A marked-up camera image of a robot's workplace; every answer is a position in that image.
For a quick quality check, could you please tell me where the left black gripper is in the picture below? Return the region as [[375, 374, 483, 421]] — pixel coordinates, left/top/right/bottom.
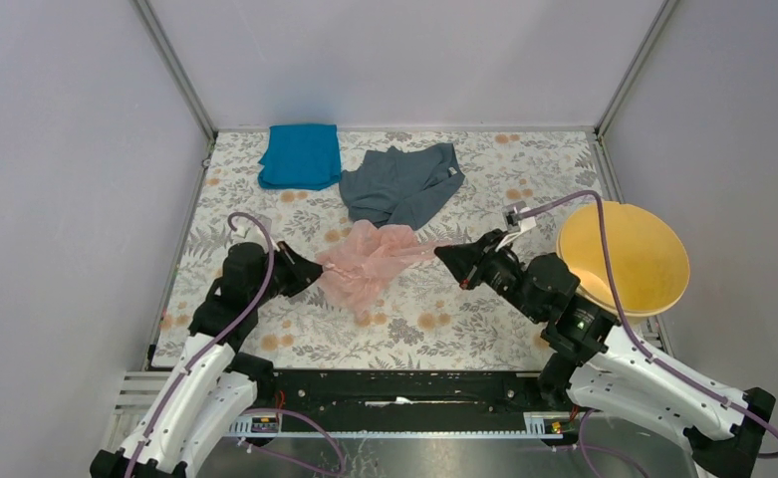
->
[[250, 239, 325, 306]]

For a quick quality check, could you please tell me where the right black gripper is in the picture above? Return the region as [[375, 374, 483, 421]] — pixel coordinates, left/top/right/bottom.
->
[[433, 228, 544, 323]]

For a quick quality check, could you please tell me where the pink plastic trash bag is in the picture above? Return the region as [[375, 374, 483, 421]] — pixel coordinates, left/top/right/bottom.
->
[[316, 220, 437, 322]]

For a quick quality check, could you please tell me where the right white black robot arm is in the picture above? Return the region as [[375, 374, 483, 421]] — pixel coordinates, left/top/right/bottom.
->
[[434, 229, 775, 477]]

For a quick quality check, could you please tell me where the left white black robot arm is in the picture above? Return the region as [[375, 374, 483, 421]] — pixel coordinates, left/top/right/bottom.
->
[[90, 242, 323, 477]]

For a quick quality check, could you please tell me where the yellow round trash bin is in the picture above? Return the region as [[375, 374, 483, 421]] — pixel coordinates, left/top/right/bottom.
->
[[556, 201, 690, 324]]

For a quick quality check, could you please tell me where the floral patterned table mat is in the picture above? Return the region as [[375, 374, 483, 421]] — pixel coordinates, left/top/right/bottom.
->
[[149, 131, 606, 370]]

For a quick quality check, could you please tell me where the grey crumpled shirt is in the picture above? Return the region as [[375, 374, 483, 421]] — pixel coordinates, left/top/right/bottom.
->
[[339, 143, 465, 230]]

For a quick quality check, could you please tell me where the folded blue cloth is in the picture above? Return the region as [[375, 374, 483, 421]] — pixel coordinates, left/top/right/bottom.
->
[[258, 123, 342, 191]]

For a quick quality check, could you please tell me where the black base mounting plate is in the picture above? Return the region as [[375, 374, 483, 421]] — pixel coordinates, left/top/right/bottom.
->
[[238, 369, 582, 428]]

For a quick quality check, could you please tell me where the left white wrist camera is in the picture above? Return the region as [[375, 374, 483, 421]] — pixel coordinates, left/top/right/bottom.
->
[[242, 215, 273, 244]]

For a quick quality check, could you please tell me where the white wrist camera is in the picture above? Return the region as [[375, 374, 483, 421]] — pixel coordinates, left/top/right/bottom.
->
[[242, 215, 273, 244], [496, 201, 537, 251]]

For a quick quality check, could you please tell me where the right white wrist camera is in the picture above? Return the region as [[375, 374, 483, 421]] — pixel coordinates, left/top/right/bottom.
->
[[496, 201, 537, 251]]

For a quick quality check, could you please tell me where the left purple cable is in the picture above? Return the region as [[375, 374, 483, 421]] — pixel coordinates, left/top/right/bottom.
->
[[121, 211, 278, 478]]

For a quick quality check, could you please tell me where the perforated metal cable rail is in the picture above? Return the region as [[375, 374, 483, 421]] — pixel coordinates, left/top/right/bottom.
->
[[223, 409, 564, 440]]

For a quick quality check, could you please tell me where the right aluminium corner post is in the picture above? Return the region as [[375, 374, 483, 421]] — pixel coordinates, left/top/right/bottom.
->
[[594, 0, 681, 137]]

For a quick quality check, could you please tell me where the aluminium corner post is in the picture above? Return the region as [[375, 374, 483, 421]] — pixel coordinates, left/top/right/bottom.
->
[[594, 0, 681, 137], [130, 0, 217, 142]]

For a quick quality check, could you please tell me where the left aluminium corner post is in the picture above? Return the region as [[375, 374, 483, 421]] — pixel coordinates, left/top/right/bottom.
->
[[130, 0, 217, 142]]

